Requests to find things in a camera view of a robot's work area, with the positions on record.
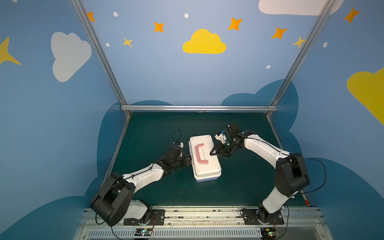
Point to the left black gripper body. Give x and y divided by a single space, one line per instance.
183 159

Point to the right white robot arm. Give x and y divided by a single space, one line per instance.
291 174

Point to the right frame post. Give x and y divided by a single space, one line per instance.
311 38

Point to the controller board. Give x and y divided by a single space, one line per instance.
143 232
268 234

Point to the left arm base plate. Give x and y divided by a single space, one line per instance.
154 217

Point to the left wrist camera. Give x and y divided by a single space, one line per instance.
179 143

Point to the pink tool box handle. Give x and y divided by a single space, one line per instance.
200 154

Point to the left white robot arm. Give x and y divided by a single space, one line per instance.
114 200

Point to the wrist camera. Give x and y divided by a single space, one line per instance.
179 143
221 136

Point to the frame post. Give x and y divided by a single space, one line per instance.
88 26
311 38

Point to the aluminium front rail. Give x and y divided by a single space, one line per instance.
211 223

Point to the back horizontal frame bar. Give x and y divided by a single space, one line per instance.
199 108

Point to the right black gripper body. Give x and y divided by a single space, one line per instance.
223 147

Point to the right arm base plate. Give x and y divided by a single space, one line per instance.
261 217

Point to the left frame post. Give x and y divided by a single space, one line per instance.
88 26

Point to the white blue tool box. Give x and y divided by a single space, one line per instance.
205 167

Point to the right controller board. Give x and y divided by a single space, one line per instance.
268 234

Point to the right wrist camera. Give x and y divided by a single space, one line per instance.
221 136

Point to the left controller board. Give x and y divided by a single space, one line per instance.
143 232

